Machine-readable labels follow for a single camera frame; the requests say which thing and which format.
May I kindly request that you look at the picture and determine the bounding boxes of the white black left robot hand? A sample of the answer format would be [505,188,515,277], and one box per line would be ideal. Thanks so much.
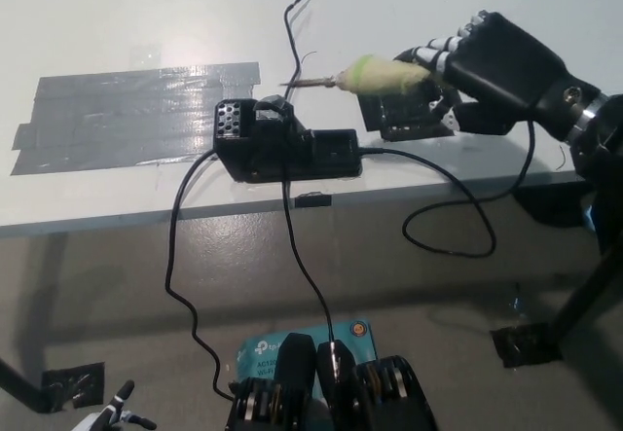
[77,379,158,431]

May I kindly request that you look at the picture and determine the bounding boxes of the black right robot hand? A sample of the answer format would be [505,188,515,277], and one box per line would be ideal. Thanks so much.
[392,10,605,143]

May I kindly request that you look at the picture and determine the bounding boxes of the tape-wrapped soldering iron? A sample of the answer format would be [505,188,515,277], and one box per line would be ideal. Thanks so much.
[279,54,439,96]

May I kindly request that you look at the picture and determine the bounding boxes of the black soldering iron cable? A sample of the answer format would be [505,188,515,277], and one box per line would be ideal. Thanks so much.
[359,120,537,259]

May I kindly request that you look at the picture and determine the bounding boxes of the black robot torso blocks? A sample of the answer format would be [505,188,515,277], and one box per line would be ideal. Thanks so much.
[226,333,439,431]

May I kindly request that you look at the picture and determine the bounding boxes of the black soldering station base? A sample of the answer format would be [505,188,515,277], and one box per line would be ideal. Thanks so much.
[213,92,362,185]

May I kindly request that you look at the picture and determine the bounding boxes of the black floor tape patch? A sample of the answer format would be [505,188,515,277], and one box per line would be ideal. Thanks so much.
[41,361,106,413]
[490,322,564,369]

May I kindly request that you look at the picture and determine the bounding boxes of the black table leg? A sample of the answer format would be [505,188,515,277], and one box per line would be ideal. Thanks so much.
[0,356,48,411]
[547,235,623,349]

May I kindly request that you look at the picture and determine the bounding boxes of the teal tp-link box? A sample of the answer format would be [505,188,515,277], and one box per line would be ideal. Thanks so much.
[236,318,380,398]

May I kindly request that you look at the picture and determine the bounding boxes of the clear shiny plastic scrap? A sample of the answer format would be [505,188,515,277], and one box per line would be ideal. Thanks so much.
[508,282,527,320]

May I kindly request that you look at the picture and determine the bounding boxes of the small black tape strip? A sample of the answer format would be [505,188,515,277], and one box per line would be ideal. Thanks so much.
[294,191,333,208]

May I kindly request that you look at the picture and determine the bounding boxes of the black power cable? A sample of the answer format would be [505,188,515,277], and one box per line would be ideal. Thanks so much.
[165,151,238,401]

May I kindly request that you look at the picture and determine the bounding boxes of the black frayed wire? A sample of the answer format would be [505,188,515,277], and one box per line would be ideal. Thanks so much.
[282,0,309,104]

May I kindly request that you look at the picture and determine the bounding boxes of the thin black cable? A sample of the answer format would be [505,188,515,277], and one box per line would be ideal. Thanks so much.
[281,180,338,349]

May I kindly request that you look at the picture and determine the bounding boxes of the grey duct tape patch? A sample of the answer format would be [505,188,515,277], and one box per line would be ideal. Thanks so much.
[9,60,262,177]

